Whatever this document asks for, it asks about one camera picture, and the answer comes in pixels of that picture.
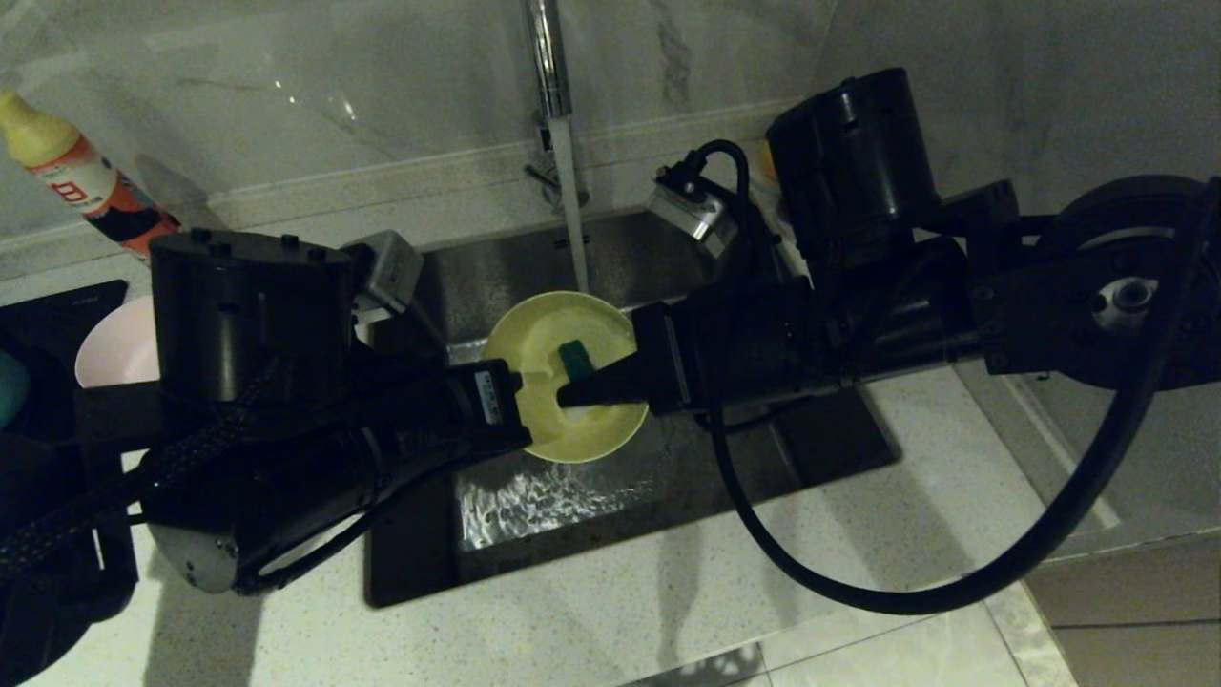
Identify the yellow and green sponge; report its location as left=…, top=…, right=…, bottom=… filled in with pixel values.
left=558, top=341, right=621, bottom=427

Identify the yellow plastic bowl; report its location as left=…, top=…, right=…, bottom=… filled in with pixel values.
left=484, top=291, right=650, bottom=465

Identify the pink plastic bowl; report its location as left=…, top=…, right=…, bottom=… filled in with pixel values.
left=74, top=294, right=161, bottom=389

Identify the chrome faucet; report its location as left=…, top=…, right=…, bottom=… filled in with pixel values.
left=523, top=0, right=592, bottom=213

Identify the blue plastic bowl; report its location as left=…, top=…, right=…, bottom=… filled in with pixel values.
left=0, top=348, right=30, bottom=430

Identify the yellow detergent bottle red label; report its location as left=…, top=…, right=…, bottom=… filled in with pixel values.
left=0, top=88, right=182, bottom=263

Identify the stainless steel sink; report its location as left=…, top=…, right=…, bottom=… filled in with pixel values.
left=365, top=205, right=900, bottom=609

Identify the black induction cooktop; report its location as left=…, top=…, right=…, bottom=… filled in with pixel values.
left=0, top=280, right=130, bottom=344

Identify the light wooden cabinet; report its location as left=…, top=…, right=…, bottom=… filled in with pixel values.
left=992, top=530, right=1221, bottom=687

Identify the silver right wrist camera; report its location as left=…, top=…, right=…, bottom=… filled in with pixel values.
left=647, top=162, right=740, bottom=259

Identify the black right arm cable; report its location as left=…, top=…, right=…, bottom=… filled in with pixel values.
left=668, top=140, right=1221, bottom=616

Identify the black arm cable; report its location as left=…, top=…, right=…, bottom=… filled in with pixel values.
left=0, top=382, right=278, bottom=583
left=668, top=140, right=1221, bottom=616

